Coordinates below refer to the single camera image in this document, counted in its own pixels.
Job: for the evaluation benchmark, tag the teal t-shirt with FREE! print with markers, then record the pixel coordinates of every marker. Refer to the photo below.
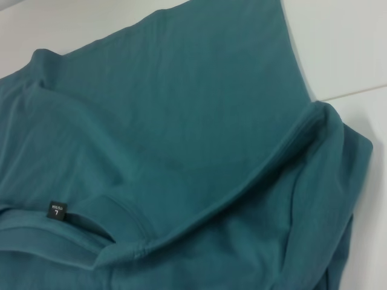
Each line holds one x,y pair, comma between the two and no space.
181,151

